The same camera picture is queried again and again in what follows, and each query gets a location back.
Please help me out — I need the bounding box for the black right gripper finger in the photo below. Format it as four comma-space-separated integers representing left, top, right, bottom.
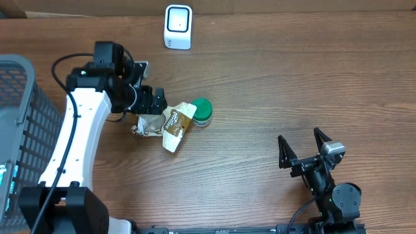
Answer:
278, 135, 298, 168
313, 127, 332, 153

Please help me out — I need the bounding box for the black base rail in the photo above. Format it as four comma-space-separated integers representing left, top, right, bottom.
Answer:
129, 222, 368, 234

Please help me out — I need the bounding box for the grey plastic mesh basket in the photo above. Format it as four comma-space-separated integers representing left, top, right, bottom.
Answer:
1, 54, 63, 233

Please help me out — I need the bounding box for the brown white snack bag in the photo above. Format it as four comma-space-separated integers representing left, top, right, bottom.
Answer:
131, 102, 197, 153

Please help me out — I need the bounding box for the white barcode scanner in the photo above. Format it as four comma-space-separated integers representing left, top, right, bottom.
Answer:
164, 4, 193, 50

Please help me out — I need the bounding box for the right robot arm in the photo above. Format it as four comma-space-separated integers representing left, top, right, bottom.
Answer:
276, 127, 367, 234

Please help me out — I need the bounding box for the green lid jar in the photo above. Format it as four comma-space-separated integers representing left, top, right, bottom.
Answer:
192, 98, 213, 127

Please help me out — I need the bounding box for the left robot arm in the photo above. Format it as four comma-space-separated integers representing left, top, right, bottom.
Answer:
19, 42, 167, 233

